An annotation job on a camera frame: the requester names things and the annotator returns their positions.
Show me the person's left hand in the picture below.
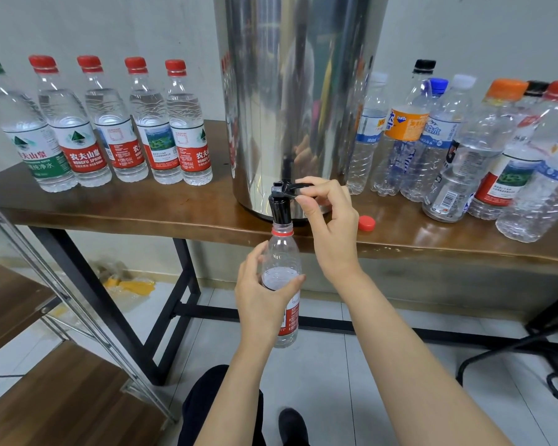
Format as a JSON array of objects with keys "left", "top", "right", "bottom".
[{"left": 234, "top": 241, "right": 306, "bottom": 354}]

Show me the person's right hand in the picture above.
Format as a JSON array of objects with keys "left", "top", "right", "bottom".
[{"left": 294, "top": 176, "right": 366, "bottom": 284}]

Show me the cluster of plastic bottles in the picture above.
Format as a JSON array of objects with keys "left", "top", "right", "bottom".
[{"left": 344, "top": 59, "right": 558, "bottom": 244}]

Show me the stainless steel water dispenser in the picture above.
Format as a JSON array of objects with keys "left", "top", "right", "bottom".
[{"left": 214, "top": 0, "right": 390, "bottom": 224}]

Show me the green red label plastic bottle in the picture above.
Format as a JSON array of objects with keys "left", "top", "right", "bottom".
[{"left": 125, "top": 57, "right": 184, "bottom": 186}]

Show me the wooden metal shelf rack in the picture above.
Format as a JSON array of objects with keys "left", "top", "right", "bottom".
[{"left": 0, "top": 190, "right": 178, "bottom": 446}]

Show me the green label plastic water bottle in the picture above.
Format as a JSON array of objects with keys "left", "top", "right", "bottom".
[{"left": 0, "top": 56, "right": 78, "bottom": 193}]

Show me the person's left forearm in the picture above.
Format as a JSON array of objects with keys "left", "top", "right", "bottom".
[{"left": 195, "top": 341, "right": 290, "bottom": 446}]

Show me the person's right forearm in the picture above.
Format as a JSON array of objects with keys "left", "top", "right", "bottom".
[{"left": 339, "top": 269, "right": 513, "bottom": 446}]

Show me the person's black trouser leg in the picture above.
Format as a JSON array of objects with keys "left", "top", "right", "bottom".
[{"left": 177, "top": 365, "right": 266, "bottom": 446}]

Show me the person's black shoe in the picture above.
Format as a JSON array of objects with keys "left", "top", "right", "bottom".
[{"left": 277, "top": 408, "right": 310, "bottom": 446}]

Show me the yellow debris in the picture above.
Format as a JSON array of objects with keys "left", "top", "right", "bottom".
[{"left": 102, "top": 276, "right": 157, "bottom": 296}]

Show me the black metal table frame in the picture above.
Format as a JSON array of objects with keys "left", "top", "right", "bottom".
[{"left": 28, "top": 225, "right": 558, "bottom": 387}]

